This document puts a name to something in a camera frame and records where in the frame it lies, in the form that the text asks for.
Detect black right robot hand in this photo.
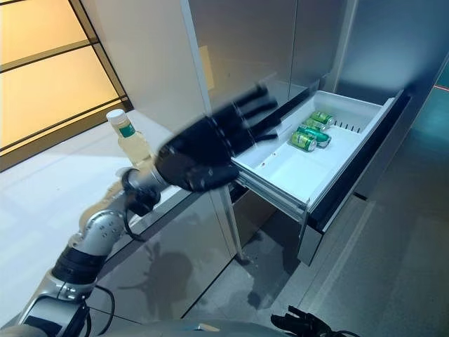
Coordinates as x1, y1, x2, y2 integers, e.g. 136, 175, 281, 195
270, 305, 334, 337

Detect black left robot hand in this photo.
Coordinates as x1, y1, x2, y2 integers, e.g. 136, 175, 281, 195
154, 84, 281, 192

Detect white fridge drawer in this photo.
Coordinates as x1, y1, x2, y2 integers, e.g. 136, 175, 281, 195
229, 90, 411, 267

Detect stainless steel fridge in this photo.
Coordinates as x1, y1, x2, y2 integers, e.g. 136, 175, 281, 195
180, 0, 449, 267

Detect clear yellow drink bottle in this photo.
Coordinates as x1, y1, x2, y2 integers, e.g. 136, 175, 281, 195
106, 109, 154, 169

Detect green drink can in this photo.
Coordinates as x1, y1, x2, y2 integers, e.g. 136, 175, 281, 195
290, 131, 319, 152
304, 111, 335, 131
297, 126, 332, 147

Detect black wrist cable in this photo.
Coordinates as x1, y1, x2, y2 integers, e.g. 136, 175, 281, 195
82, 206, 145, 337

